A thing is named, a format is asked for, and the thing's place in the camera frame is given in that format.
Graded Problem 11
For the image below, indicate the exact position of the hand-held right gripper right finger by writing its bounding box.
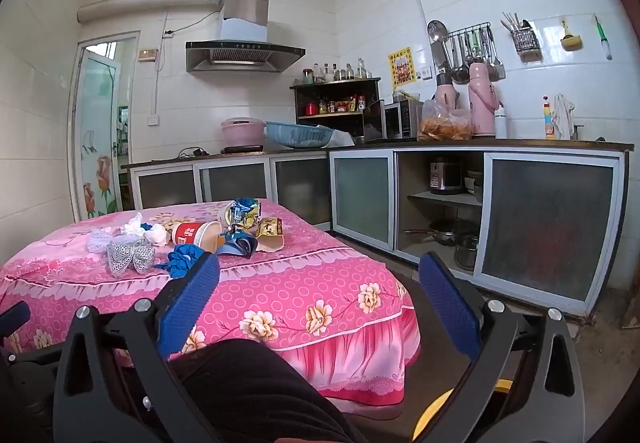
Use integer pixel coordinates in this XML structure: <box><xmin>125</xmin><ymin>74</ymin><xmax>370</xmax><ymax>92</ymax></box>
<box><xmin>412</xmin><ymin>251</ymin><xmax>586</xmax><ymax>443</ymax></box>

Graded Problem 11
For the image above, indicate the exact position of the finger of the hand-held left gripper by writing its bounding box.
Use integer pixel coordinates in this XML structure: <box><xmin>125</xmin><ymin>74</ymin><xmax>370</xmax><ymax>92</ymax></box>
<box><xmin>0</xmin><ymin>300</ymin><xmax>32</xmax><ymax>340</ymax></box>

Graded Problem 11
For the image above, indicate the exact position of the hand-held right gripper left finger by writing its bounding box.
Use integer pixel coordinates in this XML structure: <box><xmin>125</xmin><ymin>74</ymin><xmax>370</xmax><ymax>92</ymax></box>
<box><xmin>52</xmin><ymin>250</ymin><xmax>221</xmax><ymax>443</ymax></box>

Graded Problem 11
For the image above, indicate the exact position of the red instant noodle cup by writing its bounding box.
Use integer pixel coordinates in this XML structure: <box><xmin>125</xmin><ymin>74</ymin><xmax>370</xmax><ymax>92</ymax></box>
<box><xmin>171</xmin><ymin>220</ymin><xmax>224</xmax><ymax>254</ymax></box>

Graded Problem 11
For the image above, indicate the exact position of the blue foil wrapper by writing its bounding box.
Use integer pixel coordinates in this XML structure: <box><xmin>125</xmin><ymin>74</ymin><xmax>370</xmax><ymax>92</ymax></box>
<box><xmin>217</xmin><ymin>227</ymin><xmax>259</xmax><ymax>258</ymax></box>

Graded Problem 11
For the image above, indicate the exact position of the silver sequin bow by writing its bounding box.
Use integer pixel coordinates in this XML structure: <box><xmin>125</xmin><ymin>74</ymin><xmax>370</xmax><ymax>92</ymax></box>
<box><xmin>106</xmin><ymin>238</ymin><xmax>156</xmax><ymax>279</ymax></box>

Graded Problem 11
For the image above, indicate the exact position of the blue and yellow packet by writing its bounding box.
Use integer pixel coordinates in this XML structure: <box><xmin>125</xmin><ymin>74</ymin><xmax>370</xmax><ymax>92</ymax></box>
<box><xmin>217</xmin><ymin>197</ymin><xmax>262</xmax><ymax>228</ymax></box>

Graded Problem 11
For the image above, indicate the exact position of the beige snack packet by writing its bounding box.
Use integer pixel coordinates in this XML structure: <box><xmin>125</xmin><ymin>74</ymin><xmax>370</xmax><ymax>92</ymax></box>
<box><xmin>254</xmin><ymin>217</ymin><xmax>286</xmax><ymax>253</ymax></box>

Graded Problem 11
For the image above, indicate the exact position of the yellow plastic bin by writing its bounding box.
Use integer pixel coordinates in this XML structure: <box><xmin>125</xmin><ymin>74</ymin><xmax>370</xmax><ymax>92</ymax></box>
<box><xmin>412</xmin><ymin>379</ymin><xmax>512</xmax><ymax>430</ymax></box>

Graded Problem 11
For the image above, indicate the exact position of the white lacy cloth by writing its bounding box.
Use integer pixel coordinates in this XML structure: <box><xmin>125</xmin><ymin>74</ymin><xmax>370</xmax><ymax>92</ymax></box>
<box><xmin>87</xmin><ymin>229</ymin><xmax>122</xmax><ymax>254</ymax></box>

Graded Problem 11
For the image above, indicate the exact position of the steel pot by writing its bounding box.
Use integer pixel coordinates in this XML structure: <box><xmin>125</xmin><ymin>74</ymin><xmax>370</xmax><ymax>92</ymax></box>
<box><xmin>453</xmin><ymin>232</ymin><xmax>481</xmax><ymax>272</ymax></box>

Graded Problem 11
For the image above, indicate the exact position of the pink floral tablecloth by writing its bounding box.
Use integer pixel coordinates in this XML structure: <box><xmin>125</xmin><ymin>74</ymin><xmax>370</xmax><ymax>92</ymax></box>
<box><xmin>0</xmin><ymin>200</ymin><xmax>422</xmax><ymax>420</ymax></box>

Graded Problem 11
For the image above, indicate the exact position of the long cabinet with glass doors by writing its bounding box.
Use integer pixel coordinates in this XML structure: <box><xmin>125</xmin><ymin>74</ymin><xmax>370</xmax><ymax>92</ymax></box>
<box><xmin>120</xmin><ymin>149</ymin><xmax>332</xmax><ymax>230</ymax></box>

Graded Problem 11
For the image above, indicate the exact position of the person's black trouser leg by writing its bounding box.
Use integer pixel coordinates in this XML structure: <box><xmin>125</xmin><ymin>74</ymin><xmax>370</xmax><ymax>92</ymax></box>
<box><xmin>169</xmin><ymin>339</ymin><xmax>372</xmax><ymax>443</ymax></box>

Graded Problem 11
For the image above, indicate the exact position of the stack of bowls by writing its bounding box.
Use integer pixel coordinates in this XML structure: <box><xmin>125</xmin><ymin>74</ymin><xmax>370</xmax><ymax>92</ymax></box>
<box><xmin>463</xmin><ymin>168</ymin><xmax>485</xmax><ymax>203</ymax></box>

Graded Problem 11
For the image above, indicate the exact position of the corner cabinet with sliding doors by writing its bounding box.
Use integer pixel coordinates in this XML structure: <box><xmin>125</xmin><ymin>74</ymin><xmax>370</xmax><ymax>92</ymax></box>
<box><xmin>327</xmin><ymin>140</ymin><xmax>635</xmax><ymax>317</ymax></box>

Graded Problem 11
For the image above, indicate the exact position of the steel rice cooker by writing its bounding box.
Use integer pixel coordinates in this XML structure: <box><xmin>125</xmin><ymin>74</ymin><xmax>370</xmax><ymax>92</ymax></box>
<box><xmin>429</xmin><ymin>156</ymin><xmax>469</xmax><ymax>196</ymax></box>

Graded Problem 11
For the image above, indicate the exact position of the pink basin with lid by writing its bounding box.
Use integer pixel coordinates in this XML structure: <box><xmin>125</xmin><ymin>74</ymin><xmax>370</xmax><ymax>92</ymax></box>
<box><xmin>221</xmin><ymin>118</ymin><xmax>266</xmax><ymax>148</ymax></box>

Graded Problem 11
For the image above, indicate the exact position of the plastic bag of fried snacks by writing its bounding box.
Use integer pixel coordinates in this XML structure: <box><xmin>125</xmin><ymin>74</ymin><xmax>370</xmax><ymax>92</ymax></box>
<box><xmin>417</xmin><ymin>98</ymin><xmax>475</xmax><ymax>142</ymax></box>

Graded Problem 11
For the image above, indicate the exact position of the blue plastic basket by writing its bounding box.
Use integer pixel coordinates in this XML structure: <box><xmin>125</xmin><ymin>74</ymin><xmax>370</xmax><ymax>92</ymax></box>
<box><xmin>265</xmin><ymin>121</ymin><xmax>335</xmax><ymax>149</ymax></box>

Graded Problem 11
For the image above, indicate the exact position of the black microwave oven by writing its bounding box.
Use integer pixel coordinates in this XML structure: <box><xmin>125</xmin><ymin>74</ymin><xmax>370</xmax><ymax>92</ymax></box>
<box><xmin>363</xmin><ymin>98</ymin><xmax>425</xmax><ymax>143</ymax></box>

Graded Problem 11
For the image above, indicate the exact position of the glass door with rose print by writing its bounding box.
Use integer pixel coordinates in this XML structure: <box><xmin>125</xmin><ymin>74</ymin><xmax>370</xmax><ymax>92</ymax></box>
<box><xmin>69</xmin><ymin>35</ymin><xmax>139</xmax><ymax>225</ymax></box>

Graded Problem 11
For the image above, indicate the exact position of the tall pink thermos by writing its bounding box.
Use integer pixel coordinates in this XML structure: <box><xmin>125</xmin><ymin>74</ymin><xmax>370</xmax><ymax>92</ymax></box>
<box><xmin>467</xmin><ymin>62</ymin><xmax>501</xmax><ymax>138</ymax></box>

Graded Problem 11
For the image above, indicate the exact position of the yellow dish soap bottle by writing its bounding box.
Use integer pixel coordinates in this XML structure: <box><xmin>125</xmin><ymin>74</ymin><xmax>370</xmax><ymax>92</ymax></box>
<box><xmin>543</xmin><ymin>95</ymin><xmax>557</xmax><ymax>140</ymax></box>

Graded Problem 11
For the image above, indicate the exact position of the small pink thermos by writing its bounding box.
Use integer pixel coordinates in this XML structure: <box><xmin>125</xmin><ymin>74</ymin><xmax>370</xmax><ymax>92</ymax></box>
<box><xmin>433</xmin><ymin>72</ymin><xmax>460</xmax><ymax>115</ymax></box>

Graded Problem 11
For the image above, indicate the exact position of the dark wooden shelf rack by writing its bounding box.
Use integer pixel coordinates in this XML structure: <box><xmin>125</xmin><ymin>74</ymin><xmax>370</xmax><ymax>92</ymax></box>
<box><xmin>290</xmin><ymin>76</ymin><xmax>382</xmax><ymax>140</ymax></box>

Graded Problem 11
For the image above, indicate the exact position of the white rag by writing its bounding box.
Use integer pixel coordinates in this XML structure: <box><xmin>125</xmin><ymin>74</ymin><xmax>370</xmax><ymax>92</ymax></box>
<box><xmin>551</xmin><ymin>93</ymin><xmax>576</xmax><ymax>138</ymax></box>

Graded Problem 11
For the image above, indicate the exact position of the row of spice jars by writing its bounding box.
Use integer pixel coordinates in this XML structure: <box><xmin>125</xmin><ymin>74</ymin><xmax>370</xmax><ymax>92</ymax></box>
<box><xmin>305</xmin><ymin>94</ymin><xmax>367</xmax><ymax>116</ymax></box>

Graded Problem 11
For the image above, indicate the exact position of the steel range hood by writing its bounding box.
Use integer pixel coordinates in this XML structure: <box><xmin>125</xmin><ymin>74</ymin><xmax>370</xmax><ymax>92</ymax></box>
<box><xmin>185</xmin><ymin>0</ymin><xmax>307</xmax><ymax>74</ymax></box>

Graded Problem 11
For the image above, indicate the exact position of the rack of hanging kitchen utensils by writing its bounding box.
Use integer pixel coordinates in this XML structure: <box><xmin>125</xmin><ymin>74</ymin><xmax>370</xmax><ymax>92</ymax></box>
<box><xmin>427</xmin><ymin>19</ymin><xmax>506</xmax><ymax>85</ymax></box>

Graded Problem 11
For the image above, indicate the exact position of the row of glass bottles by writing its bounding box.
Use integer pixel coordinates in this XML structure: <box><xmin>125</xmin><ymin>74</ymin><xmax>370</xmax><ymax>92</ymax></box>
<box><xmin>301</xmin><ymin>56</ymin><xmax>374</xmax><ymax>84</ymax></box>

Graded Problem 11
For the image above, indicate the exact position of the metal chopstick holder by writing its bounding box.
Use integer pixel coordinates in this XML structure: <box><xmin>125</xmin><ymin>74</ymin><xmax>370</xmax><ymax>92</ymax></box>
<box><xmin>501</xmin><ymin>12</ymin><xmax>544</xmax><ymax>62</ymax></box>

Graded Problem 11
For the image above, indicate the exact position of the yellow scrubbing brush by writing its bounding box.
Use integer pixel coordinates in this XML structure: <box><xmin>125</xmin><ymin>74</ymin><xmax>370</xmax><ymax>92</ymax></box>
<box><xmin>559</xmin><ymin>18</ymin><xmax>584</xmax><ymax>52</ymax></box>

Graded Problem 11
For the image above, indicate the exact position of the yellow wall poster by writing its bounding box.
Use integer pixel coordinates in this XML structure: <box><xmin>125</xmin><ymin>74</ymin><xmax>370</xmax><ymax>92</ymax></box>
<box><xmin>388</xmin><ymin>46</ymin><xmax>418</xmax><ymax>89</ymax></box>

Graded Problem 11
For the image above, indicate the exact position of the silver exhaust duct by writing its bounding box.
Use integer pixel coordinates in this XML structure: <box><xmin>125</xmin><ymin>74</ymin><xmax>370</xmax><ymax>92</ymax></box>
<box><xmin>76</xmin><ymin>0</ymin><xmax>237</xmax><ymax>24</ymax></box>

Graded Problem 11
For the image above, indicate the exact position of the green handled brush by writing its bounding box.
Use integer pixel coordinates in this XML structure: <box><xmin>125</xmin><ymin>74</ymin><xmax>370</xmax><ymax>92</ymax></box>
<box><xmin>593</xmin><ymin>14</ymin><xmax>614</xmax><ymax>60</ymax></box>

